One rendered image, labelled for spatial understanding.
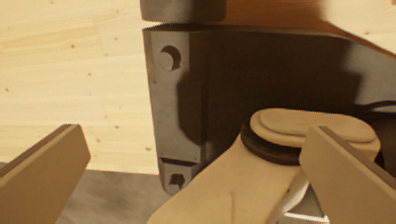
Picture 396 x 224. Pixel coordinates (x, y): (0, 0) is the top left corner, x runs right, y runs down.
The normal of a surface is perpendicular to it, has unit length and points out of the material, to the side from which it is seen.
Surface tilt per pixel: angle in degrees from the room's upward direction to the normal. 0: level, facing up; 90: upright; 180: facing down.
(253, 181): 90
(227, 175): 90
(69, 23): 0
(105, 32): 0
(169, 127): 0
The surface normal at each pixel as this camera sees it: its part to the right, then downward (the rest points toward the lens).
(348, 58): -0.21, 0.47
